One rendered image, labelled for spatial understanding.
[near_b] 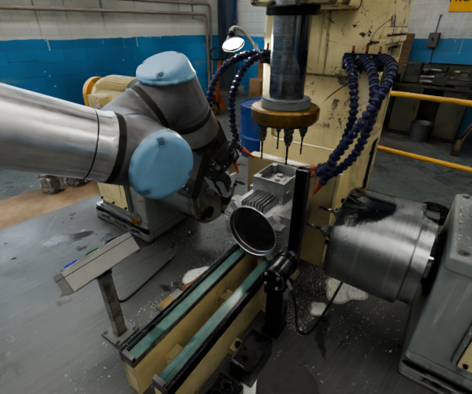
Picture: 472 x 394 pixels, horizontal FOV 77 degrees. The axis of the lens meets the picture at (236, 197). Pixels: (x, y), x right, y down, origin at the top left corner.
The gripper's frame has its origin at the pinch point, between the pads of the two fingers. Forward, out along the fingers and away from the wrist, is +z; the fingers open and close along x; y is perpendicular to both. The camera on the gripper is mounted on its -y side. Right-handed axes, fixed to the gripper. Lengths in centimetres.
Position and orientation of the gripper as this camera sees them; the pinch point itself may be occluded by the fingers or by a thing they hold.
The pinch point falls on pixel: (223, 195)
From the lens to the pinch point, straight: 77.3
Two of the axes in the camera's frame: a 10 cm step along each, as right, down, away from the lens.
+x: -8.2, -2.8, 4.9
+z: 2.8, 5.5, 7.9
